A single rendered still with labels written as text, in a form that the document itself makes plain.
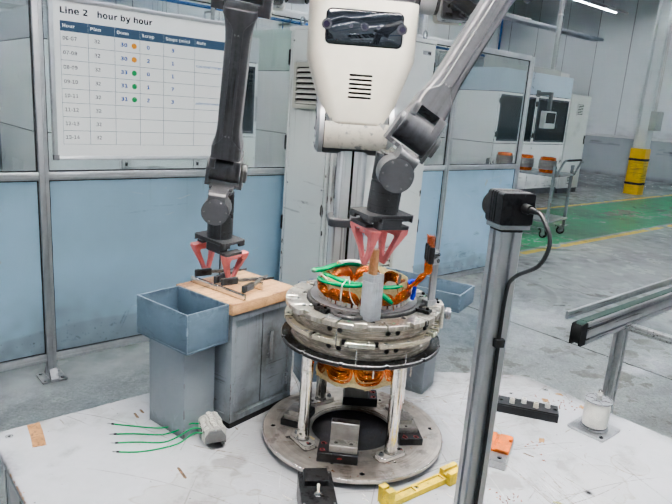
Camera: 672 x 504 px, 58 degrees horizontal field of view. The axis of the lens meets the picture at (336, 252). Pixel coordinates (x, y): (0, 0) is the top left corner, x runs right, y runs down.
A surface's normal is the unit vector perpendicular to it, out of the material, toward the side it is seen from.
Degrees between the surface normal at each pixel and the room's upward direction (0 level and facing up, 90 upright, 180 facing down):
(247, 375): 90
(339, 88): 90
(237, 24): 113
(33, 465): 0
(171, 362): 90
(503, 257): 90
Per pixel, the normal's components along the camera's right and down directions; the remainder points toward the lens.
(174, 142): 0.65, 0.22
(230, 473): 0.07, -0.97
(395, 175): 0.03, 0.29
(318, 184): -0.77, 0.10
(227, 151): -0.02, 0.59
